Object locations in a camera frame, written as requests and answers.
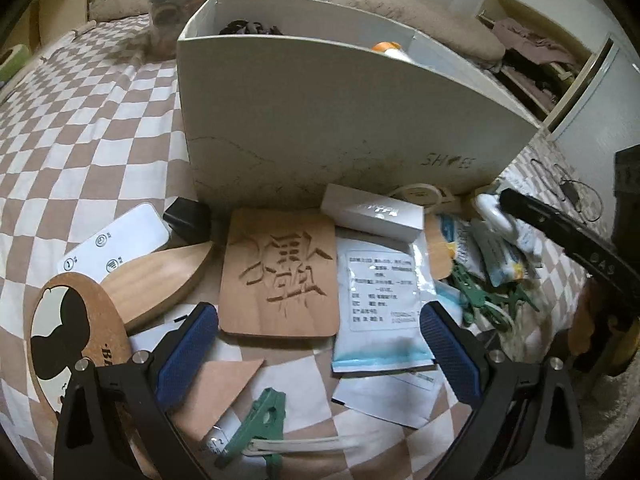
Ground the carved wooden plaque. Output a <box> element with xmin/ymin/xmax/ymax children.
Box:
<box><xmin>218</xmin><ymin>208</ymin><xmax>340</xmax><ymax>339</ymax></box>

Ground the pink triangular leather piece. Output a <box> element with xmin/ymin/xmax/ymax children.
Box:
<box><xmin>171</xmin><ymin>360</ymin><xmax>264</xmax><ymax>442</ymax></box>

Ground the leaf-shaped wooden piece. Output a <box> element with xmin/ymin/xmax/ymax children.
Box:
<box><xmin>101</xmin><ymin>242</ymin><xmax>214</xmax><ymax>333</ymax></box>

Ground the green plastic clothes peg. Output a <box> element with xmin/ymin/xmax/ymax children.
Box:
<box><xmin>215</xmin><ymin>388</ymin><xmax>286</xmax><ymax>469</ymax></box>

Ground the white remote control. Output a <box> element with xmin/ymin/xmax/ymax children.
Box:
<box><xmin>56</xmin><ymin>203</ymin><xmax>170</xmax><ymax>283</ymax></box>

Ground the blue white mask packet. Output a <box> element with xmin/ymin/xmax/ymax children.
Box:
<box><xmin>332</xmin><ymin>230</ymin><xmax>436</xmax><ymax>374</ymax></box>

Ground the black small charger block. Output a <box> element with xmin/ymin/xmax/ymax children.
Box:
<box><xmin>163</xmin><ymin>197</ymin><xmax>212</xmax><ymax>245</ymax></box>

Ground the white long slim box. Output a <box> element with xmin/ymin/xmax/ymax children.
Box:
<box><xmin>320</xmin><ymin>183</ymin><xmax>424</xmax><ymax>243</ymax></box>

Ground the checkered bed sheet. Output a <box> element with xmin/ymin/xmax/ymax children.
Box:
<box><xmin>0</xmin><ymin>14</ymin><xmax>606</xmax><ymax>480</ymax></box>

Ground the white cardboard shoe box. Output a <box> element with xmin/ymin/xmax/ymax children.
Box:
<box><xmin>177</xmin><ymin>0</ymin><xmax>538</xmax><ymax>211</ymax></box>

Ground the avocado plush toy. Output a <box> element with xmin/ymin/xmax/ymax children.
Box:
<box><xmin>0</xmin><ymin>44</ymin><xmax>32</xmax><ymax>84</ymax></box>

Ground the black hair claw clip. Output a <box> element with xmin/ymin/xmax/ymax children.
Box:
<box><xmin>219</xmin><ymin>20</ymin><xmax>282</xmax><ymax>36</ymax></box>

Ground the wooden headboard shelf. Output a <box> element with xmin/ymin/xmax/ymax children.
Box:
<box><xmin>1</xmin><ymin>0</ymin><xmax>91</xmax><ymax>53</ymax></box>

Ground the beige fluffy blanket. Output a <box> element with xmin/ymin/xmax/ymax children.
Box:
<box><xmin>89</xmin><ymin>0</ymin><xmax>506</xmax><ymax>67</ymax></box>

